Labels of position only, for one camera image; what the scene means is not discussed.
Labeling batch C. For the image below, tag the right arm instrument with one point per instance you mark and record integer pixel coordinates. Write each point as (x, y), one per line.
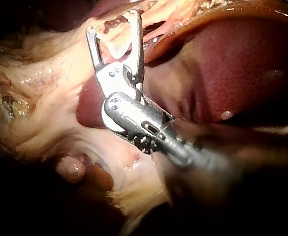
(134, 115)

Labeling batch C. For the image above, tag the right arm instrument jaw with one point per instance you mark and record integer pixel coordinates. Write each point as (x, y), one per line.
(93, 49)
(137, 46)

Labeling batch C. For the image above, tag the dark right arm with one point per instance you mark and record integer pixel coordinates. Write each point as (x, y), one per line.
(234, 186)

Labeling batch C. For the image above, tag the gallbladder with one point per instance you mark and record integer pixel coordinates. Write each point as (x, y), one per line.
(207, 14)

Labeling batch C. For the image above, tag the pale fatty tissue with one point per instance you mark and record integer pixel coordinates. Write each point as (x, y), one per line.
(42, 98)

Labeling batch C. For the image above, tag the dark red liver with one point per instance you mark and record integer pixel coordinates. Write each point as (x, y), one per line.
(222, 73)

